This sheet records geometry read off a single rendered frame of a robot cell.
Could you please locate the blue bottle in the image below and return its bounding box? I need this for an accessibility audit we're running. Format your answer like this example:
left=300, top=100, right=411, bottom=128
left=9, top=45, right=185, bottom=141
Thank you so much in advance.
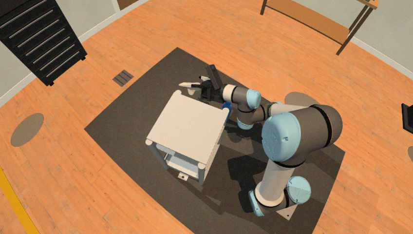
left=222, top=101, right=232, bottom=121

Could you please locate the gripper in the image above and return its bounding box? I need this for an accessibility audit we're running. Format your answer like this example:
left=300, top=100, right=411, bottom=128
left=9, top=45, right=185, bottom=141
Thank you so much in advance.
left=179, top=76, right=227, bottom=104

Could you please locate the beige shelving unit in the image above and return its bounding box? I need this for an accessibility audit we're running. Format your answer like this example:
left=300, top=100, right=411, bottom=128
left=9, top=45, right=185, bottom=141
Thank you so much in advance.
left=146, top=90, right=229, bottom=185

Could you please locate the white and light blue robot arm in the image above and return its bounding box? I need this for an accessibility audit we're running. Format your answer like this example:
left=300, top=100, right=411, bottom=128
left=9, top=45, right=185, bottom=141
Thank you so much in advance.
left=223, top=84, right=343, bottom=216

